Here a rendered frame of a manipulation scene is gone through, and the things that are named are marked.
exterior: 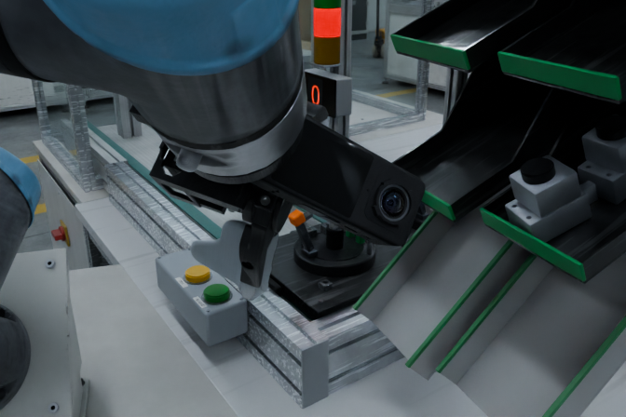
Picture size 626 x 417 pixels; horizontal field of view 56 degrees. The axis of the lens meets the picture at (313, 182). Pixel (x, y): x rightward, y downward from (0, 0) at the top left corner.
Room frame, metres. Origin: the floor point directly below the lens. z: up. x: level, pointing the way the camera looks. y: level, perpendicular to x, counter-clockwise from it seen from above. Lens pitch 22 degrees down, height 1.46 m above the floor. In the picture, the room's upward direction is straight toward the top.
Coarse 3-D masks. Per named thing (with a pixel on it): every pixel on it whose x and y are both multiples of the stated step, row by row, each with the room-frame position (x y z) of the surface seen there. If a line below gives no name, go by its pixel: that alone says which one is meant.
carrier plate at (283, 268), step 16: (288, 240) 0.94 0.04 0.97; (288, 256) 0.89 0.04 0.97; (384, 256) 0.89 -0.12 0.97; (272, 272) 0.83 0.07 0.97; (288, 272) 0.83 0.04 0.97; (304, 272) 0.83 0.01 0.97; (368, 272) 0.83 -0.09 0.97; (288, 288) 0.79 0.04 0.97; (304, 288) 0.78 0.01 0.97; (336, 288) 0.78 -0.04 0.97; (352, 288) 0.78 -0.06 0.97; (368, 288) 0.78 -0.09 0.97; (304, 304) 0.75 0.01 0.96; (320, 304) 0.74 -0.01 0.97; (336, 304) 0.74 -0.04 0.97
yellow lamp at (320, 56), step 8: (320, 40) 1.09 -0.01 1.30; (328, 40) 1.08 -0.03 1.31; (336, 40) 1.09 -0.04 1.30; (320, 48) 1.09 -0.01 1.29; (328, 48) 1.08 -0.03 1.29; (336, 48) 1.09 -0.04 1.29; (320, 56) 1.09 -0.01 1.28; (328, 56) 1.08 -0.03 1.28; (336, 56) 1.09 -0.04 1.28; (328, 64) 1.09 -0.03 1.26
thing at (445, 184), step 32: (480, 96) 0.73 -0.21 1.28; (512, 96) 0.75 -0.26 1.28; (544, 96) 0.73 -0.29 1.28; (576, 96) 0.63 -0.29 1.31; (448, 128) 0.71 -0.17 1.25; (480, 128) 0.72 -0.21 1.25; (512, 128) 0.69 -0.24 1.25; (544, 128) 0.61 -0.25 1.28; (416, 160) 0.69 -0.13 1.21; (448, 160) 0.68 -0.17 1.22; (480, 160) 0.65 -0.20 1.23; (512, 160) 0.60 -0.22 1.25; (448, 192) 0.62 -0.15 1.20; (480, 192) 0.58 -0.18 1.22
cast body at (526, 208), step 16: (528, 160) 0.53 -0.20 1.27; (544, 160) 0.52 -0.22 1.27; (512, 176) 0.53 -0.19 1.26; (528, 176) 0.50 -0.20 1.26; (544, 176) 0.50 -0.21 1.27; (560, 176) 0.50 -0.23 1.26; (576, 176) 0.50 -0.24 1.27; (528, 192) 0.50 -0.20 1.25; (544, 192) 0.49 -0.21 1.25; (560, 192) 0.50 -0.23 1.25; (576, 192) 0.50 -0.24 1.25; (592, 192) 0.53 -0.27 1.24; (512, 208) 0.52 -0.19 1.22; (528, 208) 0.51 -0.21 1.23; (544, 208) 0.49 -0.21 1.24; (560, 208) 0.50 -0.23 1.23; (576, 208) 0.50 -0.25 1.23; (528, 224) 0.49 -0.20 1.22; (544, 224) 0.50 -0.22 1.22; (560, 224) 0.50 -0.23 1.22; (576, 224) 0.51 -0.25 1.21; (544, 240) 0.50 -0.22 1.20
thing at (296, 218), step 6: (294, 210) 0.85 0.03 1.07; (288, 216) 0.84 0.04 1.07; (294, 216) 0.83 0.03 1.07; (300, 216) 0.84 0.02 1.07; (306, 216) 0.85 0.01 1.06; (312, 216) 0.85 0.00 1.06; (294, 222) 0.83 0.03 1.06; (300, 222) 0.83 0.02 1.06; (300, 228) 0.84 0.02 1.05; (300, 234) 0.84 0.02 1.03; (306, 234) 0.85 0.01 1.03; (306, 240) 0.85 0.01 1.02; (306, 246) 0.85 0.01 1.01; (312, 246) 0.85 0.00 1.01
